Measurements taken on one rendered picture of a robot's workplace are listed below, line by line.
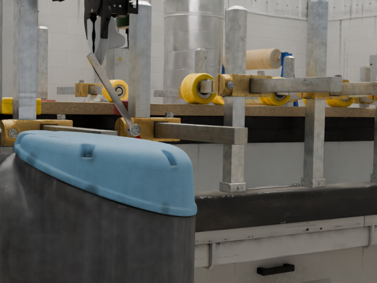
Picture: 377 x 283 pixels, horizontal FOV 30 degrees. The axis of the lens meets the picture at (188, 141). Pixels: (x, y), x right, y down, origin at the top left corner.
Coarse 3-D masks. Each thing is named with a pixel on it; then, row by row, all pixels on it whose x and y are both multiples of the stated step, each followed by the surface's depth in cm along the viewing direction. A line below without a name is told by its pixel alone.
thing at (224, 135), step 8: (160, 128) 146; (168, 128) 143; (176, 128) 141; (184, 128) 138; (192, 128) 136; (200, 128) 133; (208, 128) 131; (216, 128) 129; (224, 128) 127; (232, 128) 125; (240, 128) 125; (160, 136) 146; (168, 136) 143; (176, 136) 141; (184, 136) 138; (192, 136) 136; (200, 136) 133; (208, 136) 131; (216, 136) 129; (224, 136) 127; (232, 136) 125; (240, 136) 125; (240, 144) 125
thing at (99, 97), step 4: (88, 96) 188; (92, 96) 188; (96, 96) 189; (100, 96) 190; (84, 100) 187; (88, 100) 187; (92, 100) 188; (96, 100) 186; (100, 100) 186; (104, 100) 187
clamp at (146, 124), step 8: (120, 120) 146; (136, 120) 146; (144, 120) 147; (152, 120) 148; (160, 120) 149; (168, 120) 150; (176, 120) 151; (120, 128) 146; (144, 128) 147; (152, 128) 148; (128, 136) 145; (144, 136) 147; (152, 136) 148
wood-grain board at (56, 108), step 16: (0, 112) 150; (48, 112) 156; (64, 112) 158; (80, 112) 160; (96, 112) 162; (112, 112) 164; (160, 112) 171; (176, 112) 173; (192, 112) 176; (208, 112) 179; (256, 112) 187; (272, 112) 190; (288, 112) 193; (304, 112) 196; (336, 112) 203; (352, 112) 206; (368, 112) 210
